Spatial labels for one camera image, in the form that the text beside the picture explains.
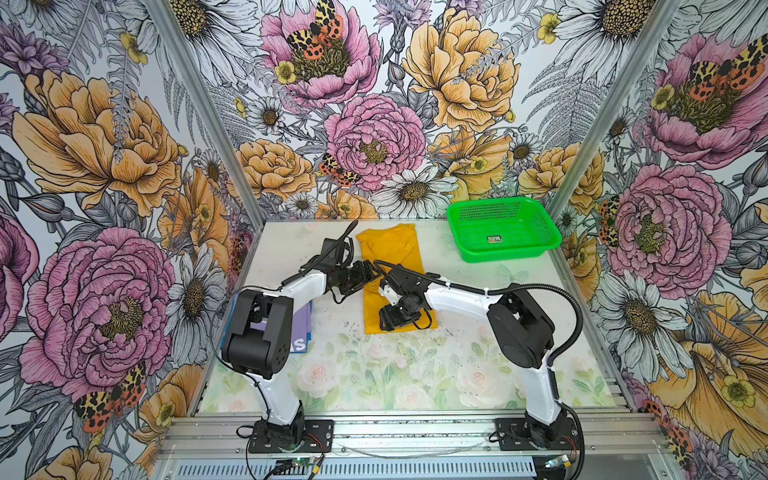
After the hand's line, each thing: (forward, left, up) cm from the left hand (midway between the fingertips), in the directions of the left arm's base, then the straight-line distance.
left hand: (372, 285), depth 94 cm
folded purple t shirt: (-12, +21, -4) cm, 24 cm away
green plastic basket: (+31, -50, -7) cm, 59 cm away
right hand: (-12, -6, -6) cm, 15 cm away
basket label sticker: (+25, -46, -7) cm, 52 cm away
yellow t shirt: (+22, -4, -8) cm, 24 cm away
